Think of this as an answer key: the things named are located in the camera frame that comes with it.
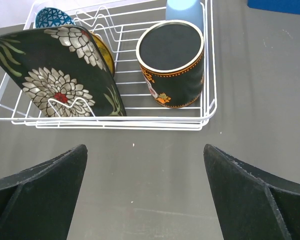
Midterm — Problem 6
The yellow patterned round plate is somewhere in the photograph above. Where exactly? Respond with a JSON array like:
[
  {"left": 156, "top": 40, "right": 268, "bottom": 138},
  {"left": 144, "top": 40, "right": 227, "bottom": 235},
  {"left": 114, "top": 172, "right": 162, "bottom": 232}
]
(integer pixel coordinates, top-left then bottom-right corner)
[{"left": 90, "top": 31, "right": 115, "bottom": 77}]

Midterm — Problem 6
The black floral square plate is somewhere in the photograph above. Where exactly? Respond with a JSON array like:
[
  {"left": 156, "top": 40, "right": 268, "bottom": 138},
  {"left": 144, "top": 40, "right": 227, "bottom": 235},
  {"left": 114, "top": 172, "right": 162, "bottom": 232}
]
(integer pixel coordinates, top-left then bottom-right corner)
[{"left": 0, "top": 25, "right": 126, "bottom": 118}]

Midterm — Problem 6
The blue ring binder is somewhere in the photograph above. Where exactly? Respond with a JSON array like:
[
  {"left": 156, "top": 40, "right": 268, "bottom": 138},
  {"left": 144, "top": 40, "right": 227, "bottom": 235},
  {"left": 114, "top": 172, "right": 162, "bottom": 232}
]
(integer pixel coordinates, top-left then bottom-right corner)
[{"left": 247, "top": 0, "right": 300, "bottom": 15}]

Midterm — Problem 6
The blue triangle pattern bowl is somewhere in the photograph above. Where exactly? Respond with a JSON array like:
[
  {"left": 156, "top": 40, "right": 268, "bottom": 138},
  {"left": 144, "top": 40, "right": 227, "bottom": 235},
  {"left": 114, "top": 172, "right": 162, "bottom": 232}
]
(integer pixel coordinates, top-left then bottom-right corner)
[{"left": 34, "top": 7, "right": 75, "bottom": 28}]

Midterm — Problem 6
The white wire dish rack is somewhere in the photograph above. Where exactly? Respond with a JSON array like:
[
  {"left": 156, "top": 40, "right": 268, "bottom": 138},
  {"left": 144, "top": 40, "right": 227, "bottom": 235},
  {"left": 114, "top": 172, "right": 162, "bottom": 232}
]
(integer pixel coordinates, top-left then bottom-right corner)
[{"left": 0, "top": 0, "right": 218, "bottom": 131}]

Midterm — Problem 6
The black decorated mug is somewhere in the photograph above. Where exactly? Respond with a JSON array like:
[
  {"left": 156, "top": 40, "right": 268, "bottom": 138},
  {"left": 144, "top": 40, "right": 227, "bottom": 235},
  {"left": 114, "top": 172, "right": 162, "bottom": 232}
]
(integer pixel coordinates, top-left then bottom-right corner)
[{"left": 135, "top": 20, "right": 205, "bottom": 109}]

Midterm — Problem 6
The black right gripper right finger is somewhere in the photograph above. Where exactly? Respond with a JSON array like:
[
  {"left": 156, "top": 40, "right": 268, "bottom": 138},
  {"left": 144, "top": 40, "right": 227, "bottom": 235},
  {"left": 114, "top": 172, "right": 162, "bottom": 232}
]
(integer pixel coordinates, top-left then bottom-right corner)
[{"left": 203, "top": 144, "right": 300, "bottom": 240}]

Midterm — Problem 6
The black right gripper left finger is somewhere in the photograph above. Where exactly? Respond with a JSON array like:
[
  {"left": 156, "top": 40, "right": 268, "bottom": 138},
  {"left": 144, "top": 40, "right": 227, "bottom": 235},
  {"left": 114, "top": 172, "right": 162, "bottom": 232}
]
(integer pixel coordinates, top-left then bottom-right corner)
[{"left": 0, "top": 144, "right": 88, "bottom": 240}]

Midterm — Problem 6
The light blue cup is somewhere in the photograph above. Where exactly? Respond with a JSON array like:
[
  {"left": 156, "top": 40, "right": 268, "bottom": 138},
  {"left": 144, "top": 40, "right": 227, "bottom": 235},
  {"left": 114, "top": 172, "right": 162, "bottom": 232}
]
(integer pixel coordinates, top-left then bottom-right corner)
[{"left": 165, "top": 0, "right": 204, "bottom": 32}]

